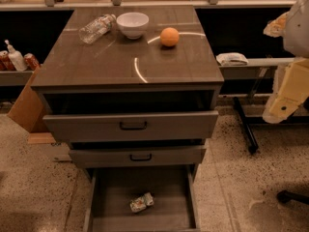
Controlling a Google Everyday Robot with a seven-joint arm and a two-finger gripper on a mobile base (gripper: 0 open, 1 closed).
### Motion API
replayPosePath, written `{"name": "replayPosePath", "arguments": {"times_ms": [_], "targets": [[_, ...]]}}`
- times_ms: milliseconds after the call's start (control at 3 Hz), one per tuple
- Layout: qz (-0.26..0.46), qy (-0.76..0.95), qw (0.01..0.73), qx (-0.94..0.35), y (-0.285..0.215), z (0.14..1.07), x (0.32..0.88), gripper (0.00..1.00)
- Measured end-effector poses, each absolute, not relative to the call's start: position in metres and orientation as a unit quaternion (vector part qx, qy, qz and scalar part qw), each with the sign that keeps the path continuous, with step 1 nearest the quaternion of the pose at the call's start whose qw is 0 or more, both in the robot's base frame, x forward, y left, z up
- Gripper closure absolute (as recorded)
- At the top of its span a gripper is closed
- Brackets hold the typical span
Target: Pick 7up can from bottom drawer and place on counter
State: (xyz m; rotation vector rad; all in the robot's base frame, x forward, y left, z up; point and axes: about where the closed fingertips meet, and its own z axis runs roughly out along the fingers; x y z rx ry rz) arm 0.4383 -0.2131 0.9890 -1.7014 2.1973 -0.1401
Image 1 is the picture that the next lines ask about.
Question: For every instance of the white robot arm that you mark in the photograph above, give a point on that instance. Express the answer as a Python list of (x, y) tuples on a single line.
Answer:
[(296, 37)]

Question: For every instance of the top grey drawer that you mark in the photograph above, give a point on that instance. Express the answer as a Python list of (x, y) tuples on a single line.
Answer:
[(131, 127)]

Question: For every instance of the middle grey drawer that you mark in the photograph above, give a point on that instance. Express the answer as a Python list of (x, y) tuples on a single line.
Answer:
[(126, 157)]

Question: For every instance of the grey drawer cabinet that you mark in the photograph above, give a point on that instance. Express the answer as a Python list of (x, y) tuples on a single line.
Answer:
[(116, 75)]

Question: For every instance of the bottom open grey drawer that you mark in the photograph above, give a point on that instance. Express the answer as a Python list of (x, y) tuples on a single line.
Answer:
[(174, 208)]

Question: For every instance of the red soda can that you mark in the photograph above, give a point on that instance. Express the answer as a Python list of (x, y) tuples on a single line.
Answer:
[(31, 61), (4, 58)]

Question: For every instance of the red soda can left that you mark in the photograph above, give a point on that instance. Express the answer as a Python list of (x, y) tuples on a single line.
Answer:
[(4, 58)]

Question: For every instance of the folded white cloth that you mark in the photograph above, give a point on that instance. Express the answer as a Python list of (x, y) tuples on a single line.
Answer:
[(231, 59)]

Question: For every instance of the orange fruit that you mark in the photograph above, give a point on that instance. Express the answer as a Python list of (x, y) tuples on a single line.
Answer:
[(169, 37)]

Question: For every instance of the black chair base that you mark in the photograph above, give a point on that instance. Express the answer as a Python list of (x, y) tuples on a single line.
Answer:
[(285, 196)]

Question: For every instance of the white bowl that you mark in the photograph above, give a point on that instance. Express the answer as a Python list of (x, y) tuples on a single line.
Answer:
[(133, 25)]

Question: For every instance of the clear plastic water bottle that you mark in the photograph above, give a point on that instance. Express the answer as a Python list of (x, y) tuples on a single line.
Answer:
[(96, 28)]

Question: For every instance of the cardboard box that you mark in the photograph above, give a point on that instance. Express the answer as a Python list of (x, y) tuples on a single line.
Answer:
[(28, 109)]

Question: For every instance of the white pump bottle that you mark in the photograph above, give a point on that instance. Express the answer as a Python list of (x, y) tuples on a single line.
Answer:
[(16, 58)]

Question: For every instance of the black table leg frame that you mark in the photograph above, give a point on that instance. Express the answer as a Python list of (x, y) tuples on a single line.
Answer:
[(247, 121)]

